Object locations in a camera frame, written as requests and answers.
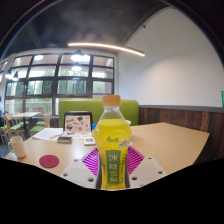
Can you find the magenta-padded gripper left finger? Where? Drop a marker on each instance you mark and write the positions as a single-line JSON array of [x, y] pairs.
[[78, 171]]

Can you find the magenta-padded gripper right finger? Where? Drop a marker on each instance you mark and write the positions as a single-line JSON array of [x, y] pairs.
[[146, 170]]

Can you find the yellow drink bottle orange cap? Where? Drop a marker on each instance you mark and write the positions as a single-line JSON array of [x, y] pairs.
[[111, 140]]

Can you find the flat round red coaster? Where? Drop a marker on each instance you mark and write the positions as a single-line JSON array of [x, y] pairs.
[[49, 161]]

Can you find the small white flat device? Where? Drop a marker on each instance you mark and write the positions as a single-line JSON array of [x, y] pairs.
[[89, 141]]

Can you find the small dark box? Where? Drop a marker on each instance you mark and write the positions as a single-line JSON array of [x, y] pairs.
[[64, 139]]

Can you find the small blue-capped bottle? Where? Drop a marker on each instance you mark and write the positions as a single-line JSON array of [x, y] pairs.
[[93, 127]]

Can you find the black-framed picture tablet stand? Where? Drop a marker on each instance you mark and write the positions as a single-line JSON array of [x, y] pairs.
[[77, 124]]

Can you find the white ribbed ceramic mug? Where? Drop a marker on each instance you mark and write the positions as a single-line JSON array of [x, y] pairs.
[[18, 147]]

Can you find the green upholstered bench sofa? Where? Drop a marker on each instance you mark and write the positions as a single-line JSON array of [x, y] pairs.
[[80, 106]]

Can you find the wooden chairs with green seats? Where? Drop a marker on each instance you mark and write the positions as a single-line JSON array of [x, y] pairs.
[[16, 127]]

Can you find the wooden dining table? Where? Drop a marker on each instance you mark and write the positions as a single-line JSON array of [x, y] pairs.
[[26, 115]]

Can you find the long curved linear light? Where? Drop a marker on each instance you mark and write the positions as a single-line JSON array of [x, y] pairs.
[[106, 46]]

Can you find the large dark-framed window wall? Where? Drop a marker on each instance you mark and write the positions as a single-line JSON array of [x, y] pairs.
[[43, 86]]

